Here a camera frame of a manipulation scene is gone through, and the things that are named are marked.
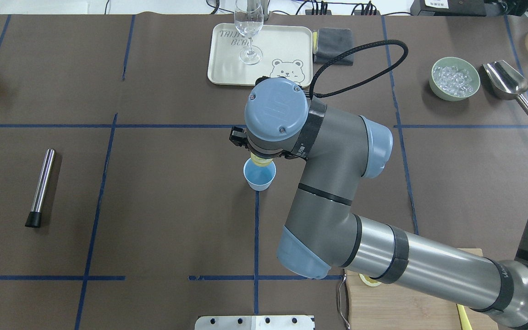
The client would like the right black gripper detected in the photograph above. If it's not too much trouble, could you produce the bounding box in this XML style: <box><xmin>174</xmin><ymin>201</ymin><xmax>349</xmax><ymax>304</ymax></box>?
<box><xmin>229</xmin><ymin>126</ymin><xmax>308</xmax><ymax>161</ymax></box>

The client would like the steel muddler black tip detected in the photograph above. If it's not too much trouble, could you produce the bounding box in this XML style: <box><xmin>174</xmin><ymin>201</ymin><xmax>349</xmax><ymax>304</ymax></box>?
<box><xmin>24</xmin><ymin>148</ymin><xmax>56</xmax><ymax>228</ymax></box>

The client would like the yellow lemon slice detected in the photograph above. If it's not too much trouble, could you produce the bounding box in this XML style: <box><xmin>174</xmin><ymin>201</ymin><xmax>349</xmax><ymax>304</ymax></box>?
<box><xmin>251</xmin><ymin>153</ymin><xmax>273</xmax><ymax>167</ymax></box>

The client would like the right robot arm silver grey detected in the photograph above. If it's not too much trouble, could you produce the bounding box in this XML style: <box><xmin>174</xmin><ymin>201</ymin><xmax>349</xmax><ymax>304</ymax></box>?
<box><xmin>229</xmin><ymin>77</ymin><xmax>528</xmax><ymax>330</ymax></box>

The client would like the light blue plastic cup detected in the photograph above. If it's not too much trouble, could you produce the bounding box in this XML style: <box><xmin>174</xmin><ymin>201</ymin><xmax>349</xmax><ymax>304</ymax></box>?
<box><xmin>242</xmin><ymin>159</ymin><xmax>276</xmax><ymax>191</ymax></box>

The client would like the cream bear serving tray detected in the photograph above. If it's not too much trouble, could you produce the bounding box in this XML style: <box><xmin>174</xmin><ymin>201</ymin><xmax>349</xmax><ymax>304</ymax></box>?
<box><xmin>207</xmin><ymin>23</ymin><xmax>314</xmax><ymax>87</ymax></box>

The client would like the grey folded cloth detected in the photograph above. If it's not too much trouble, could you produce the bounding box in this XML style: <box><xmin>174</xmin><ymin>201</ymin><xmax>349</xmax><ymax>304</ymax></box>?
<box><xmin>313</xmin><ymin>27</ymin><xmax>354</xmax><ymax>63</ymax></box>

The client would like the clear wine glass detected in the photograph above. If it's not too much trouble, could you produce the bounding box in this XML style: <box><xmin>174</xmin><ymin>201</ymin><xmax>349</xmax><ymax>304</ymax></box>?
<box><xmin>233</xmin><ymin>0</ymin><xmax>264</xmax><ymax>66</ymax></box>

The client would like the green bowl of ice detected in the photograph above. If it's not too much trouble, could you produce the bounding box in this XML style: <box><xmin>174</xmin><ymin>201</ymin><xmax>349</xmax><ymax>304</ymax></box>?
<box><xmin>429</xmin><ymin>57</ymin><xmax>481</xmax><ymax>102</ymax></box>

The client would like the metal ice scoop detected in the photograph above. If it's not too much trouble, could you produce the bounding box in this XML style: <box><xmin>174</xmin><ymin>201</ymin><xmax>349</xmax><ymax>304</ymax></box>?
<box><xmin>482</xmin><ymin>60</ymin><xmax>528</xmax><ymax>115</ymax></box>

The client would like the yellow plastic knife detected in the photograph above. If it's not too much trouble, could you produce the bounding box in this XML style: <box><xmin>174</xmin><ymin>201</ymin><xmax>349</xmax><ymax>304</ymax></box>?
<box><xmin>456</xmin><ymin>304</ymin><xmax>472</xmax><ymax>330</ymax></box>

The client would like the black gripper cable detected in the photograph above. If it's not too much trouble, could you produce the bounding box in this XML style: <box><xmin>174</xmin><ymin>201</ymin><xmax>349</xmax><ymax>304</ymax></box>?
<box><xmin>307</xmin><ymin>39</ymin><xmax>409</xmax><ymax>99</ymax></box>

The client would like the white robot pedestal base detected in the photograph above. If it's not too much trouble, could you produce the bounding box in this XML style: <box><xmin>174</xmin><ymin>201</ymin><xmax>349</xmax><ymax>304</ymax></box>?
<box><xmin>194</xmin><ymin>315</ymin><xmax>316</xmax><ymax>330</ymax></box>

